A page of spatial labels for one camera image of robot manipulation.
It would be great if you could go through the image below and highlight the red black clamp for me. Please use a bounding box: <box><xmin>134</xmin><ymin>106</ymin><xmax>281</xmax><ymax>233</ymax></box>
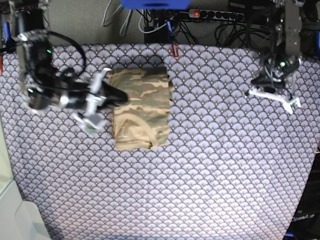
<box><xmin>170</xmin><ymin>44</ymin><xmax>180</xmax><ymax>59</ymax></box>

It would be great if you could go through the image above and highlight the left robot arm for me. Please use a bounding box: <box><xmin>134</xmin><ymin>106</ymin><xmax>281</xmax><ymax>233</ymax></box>
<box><xmin>245</xmin><ymin>0</ymin><xmax>305</xmax><ymax>114</ymax></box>

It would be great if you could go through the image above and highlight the black power strip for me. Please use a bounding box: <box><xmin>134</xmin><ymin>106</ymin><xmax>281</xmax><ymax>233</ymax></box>
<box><xmin>188</xmin><ymin>9</ymin><xmax>245</xmax><ymax>22</ymax></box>

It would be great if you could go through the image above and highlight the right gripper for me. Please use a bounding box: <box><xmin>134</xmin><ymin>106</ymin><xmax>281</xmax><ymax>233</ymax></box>
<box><xmin>49</xmin><ymin>67</ymin><xmax>128</xmax><ymax>135</ymax></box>

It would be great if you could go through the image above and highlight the black OpenArm case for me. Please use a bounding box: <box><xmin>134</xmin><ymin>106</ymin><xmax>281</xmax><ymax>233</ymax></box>
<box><xmin>283</xmin><ymin>153</ymin><xmax>320</xmax><ymax>240</ymax></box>

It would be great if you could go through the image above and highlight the camouflage T-shirt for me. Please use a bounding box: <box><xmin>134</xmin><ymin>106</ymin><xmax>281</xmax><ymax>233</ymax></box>
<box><xmin>109</xmin><ymin>67</ymin><xmax>174</xmax><ymax>151</ymax></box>

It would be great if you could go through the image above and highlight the black box under table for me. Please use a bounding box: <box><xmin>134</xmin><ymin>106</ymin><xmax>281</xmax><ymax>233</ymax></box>
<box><xmin>144</xmin><ymin>26</ymin><xmax>169</xmax><ymax>44</ymax></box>

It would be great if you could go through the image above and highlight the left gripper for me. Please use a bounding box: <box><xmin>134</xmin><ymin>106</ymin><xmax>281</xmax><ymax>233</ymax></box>
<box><xmin>245</xmin><ymin>56</ymin><xmax>302</xmax><ymax>114</ymax></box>

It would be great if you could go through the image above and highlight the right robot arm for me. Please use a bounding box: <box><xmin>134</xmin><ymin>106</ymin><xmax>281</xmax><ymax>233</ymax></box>
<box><xmin>4</xmin><ymin>0</ymin><xmax>128</xmax><ymax>133</ymax></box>

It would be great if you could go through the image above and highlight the white plastic bin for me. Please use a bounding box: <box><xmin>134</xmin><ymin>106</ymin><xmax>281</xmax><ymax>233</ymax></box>
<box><xmin>0</xmin><ymin>128</ymin><xmax>50</xmax><ymax>240</ymax></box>

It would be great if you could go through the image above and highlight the purple fan-pattern tablecloth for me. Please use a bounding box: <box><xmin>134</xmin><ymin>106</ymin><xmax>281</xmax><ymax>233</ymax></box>
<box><xmin>0</xmin><ymin>44</ymin><xmax>320</xmax><ymax>240</ymax></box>

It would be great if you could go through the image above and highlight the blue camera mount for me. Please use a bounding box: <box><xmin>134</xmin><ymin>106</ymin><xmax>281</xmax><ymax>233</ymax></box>
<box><xmin>121</xmin><ymin>0</ymin><xmax>191</xmax><ymax>10</ymax></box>

